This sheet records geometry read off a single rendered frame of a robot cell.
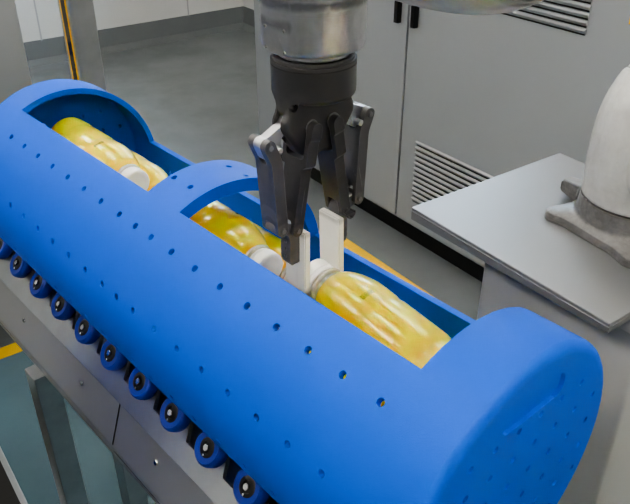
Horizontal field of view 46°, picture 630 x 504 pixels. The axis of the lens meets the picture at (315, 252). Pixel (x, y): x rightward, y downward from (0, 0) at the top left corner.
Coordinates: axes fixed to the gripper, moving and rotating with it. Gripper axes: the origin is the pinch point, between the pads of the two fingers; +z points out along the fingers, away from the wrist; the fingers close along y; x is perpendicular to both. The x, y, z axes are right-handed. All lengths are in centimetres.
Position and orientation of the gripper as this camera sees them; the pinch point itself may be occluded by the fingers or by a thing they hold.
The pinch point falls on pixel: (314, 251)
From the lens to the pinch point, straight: 73.7
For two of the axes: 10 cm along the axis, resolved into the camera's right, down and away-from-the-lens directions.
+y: -7.5, 3.5, -5.6
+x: 6.6, 3.9, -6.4
